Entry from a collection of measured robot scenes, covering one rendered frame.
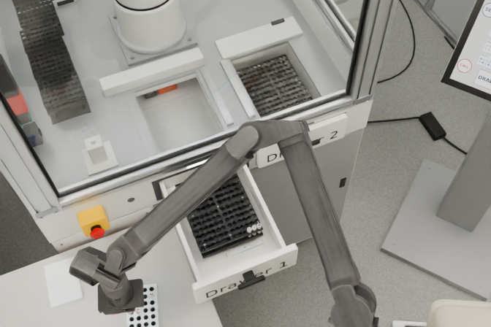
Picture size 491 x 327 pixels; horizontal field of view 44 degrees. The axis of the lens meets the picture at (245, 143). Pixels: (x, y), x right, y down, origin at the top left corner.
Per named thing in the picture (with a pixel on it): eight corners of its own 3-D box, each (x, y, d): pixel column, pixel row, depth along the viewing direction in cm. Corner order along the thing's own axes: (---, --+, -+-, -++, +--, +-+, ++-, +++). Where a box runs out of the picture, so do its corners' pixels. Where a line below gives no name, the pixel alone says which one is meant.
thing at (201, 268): (288, 258, 168) (288, 249, 163) (199, 294, 163) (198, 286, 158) (233, 145, 188) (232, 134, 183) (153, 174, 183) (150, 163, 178)
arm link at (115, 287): (115, 295, 127) (130, 271, 130) (88, 279, 129) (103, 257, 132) (120, 305, 133) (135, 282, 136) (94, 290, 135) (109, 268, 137)
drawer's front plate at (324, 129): (344, 137, 191) (348, 117, 182) (258, 168, 185) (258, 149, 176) (341, 133, 192) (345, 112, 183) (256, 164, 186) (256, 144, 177)
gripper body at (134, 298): (99, 286, 142) (92, 275, 136) (143, 280, 143) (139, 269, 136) (99, 314, 138) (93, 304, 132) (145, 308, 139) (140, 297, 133)
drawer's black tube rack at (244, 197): (262, 239, 171) (263, 228, 166) (203, 262, 167) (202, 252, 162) (233, 175, 182) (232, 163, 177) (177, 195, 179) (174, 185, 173)
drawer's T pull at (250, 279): (265, 279, 158) (266, 278, 157) (239, 290, 156) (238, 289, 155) (260, 267, 160) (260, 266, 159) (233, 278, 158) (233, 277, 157)
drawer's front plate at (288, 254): (296, 264, 169) (298, 247, 159) (196, 304, 163) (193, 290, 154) (293, 258, 169) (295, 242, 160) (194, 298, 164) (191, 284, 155)
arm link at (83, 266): (125, 252, 126) (144, 244, 134) (78, 228, 129) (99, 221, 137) (106, 304, 128) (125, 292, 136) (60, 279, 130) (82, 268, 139)
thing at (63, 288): (83, 298, 170) (82, 297, 169) (52, 309, 169) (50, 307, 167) (75, 258, 177) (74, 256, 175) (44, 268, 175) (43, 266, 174)
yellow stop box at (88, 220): (111, 230, 173) (106, 219, 167) (86, 239, 171) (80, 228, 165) (107, 215, 175) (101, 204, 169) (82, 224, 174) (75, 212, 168)
